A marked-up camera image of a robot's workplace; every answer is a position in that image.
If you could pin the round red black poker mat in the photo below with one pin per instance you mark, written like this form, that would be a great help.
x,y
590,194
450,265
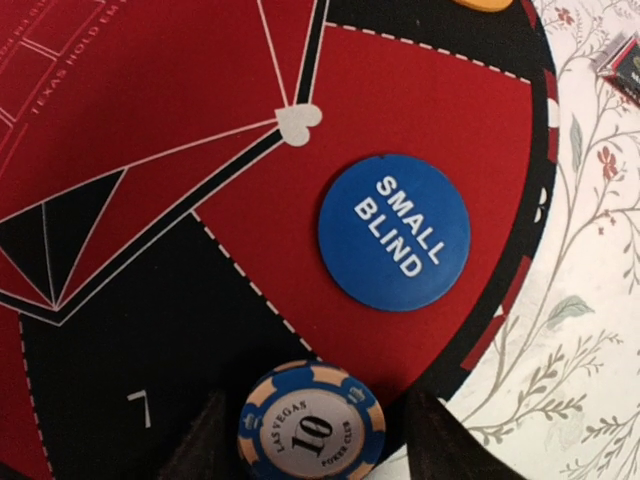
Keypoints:
x,y
163,167

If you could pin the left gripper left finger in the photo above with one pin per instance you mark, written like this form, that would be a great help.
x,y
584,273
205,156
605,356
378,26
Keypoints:
x,y
207,451

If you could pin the blue small blind button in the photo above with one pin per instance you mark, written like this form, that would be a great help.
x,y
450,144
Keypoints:
x,y
394,233

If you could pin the orange big blind button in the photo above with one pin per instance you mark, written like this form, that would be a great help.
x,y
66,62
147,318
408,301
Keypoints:
x,y
487,6

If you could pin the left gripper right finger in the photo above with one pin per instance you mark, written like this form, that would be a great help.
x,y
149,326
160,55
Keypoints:
x,y
439,447

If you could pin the black triangular all-in marker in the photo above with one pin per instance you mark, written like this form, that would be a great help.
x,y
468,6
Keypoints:
x,y
618,65

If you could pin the blue ten poker chip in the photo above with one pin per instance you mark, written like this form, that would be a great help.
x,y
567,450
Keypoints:
x,y
310,420

